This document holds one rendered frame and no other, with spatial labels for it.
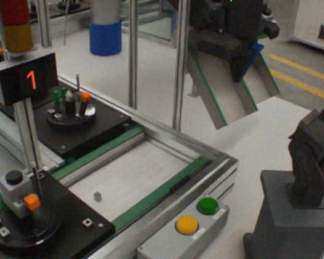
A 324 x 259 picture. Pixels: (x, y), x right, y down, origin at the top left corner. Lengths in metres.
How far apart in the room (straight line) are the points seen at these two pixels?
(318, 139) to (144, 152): 0.52
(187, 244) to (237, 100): 0.47
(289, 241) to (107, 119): 0.58
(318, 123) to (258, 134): 0.63
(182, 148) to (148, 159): 0.09
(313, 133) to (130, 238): 0.38
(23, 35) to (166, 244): 0.45
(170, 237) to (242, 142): 0.53
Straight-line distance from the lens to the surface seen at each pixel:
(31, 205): 0.60
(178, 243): 0.67
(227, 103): 0.97
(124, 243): 0.68
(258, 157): 1.07
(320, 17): 4.86
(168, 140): 0.93
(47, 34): 1.89
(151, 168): 0.89
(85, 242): 0.66
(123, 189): 0.83
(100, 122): 0.97
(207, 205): 0.73
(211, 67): 0.99
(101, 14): 1.65
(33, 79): 0.69
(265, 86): 1.13
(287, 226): 0.60
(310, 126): 0.57
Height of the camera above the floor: 1.48
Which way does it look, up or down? 33 degrees down
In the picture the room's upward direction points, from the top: 3 degrees clockwise
